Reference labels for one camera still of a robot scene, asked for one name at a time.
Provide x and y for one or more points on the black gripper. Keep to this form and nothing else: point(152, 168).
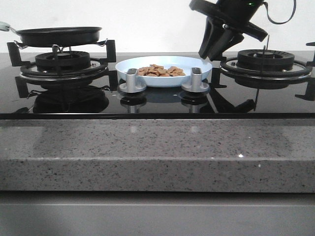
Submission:
point(236, 14)

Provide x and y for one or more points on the light blue plate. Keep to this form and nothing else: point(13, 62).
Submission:
point(185, 63)

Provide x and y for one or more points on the brown meat pieces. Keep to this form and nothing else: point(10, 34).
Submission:
point(159, 71)

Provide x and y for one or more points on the black frying pan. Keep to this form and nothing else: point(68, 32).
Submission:
point(62, 36)

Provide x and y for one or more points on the right gas burner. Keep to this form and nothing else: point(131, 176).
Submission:
point(269, 60)

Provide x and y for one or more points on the gas burner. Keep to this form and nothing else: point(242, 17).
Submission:
point(69, 61)
point(269, 60)

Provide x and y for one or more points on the right silver stove knob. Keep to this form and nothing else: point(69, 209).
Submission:
point(195, 84)

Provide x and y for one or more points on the silver stove knob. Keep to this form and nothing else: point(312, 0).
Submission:
point(195, 84)
point(134, 83)

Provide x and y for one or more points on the black glass cooktop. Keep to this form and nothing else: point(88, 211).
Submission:
point(228, 98)

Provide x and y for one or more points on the right black pan support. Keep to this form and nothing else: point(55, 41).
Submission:
point(300, 69)

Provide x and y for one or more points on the black pan support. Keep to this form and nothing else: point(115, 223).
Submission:
point(300, 69)
point(29, 72)

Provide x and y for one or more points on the left silver stove knob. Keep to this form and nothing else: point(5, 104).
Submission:
point(134, 83)

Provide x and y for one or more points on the left gas burner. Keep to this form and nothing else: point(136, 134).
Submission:
point(69, 61)

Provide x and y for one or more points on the left black pan support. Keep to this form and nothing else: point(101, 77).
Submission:
point(29, 72)

